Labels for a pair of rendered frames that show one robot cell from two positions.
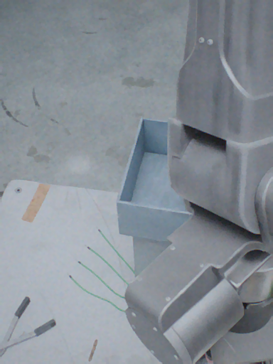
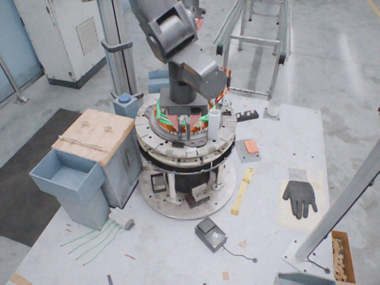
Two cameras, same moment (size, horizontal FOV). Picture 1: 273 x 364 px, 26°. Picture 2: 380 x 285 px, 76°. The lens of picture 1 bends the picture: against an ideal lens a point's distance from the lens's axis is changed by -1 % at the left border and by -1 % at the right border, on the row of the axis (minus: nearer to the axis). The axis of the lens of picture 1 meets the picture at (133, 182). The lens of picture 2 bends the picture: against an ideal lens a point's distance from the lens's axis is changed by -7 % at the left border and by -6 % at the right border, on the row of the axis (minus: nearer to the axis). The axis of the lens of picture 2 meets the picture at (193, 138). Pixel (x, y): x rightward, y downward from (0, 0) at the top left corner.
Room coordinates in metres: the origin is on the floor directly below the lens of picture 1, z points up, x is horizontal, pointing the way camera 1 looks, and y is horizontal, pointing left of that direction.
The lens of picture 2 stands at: (0.17, 0.37, 1.62)
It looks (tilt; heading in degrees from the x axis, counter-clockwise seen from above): 45 degrees down; 274
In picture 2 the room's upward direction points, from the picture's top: straight up
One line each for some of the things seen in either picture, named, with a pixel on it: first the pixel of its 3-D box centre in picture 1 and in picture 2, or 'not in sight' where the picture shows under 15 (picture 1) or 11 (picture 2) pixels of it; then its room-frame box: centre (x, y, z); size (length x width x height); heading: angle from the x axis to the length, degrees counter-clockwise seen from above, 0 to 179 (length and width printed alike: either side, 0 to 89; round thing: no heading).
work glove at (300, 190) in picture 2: not in sight; (300, 191); (-0.21, -0.20, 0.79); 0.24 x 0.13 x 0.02; 77
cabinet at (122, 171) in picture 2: not in sight; (105, 162); (0.53, -0.20, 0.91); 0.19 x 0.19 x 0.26; 75
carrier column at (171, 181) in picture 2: not in sight; (171, 183); (0.27, -0.13, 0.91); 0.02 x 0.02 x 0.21
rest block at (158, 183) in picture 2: not in sight; (158, 181); (0.34, -0.19, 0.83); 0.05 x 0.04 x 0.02; 107
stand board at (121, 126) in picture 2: not in sight; (95, 135); (0.53, -0.20, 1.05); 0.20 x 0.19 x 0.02; 75
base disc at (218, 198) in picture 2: not in sight; (187, 174); (0.23, -0.25, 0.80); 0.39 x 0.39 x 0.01
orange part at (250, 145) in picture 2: not in sight; (251, 146); (-0.04, -0.42, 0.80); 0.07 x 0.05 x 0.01; 102
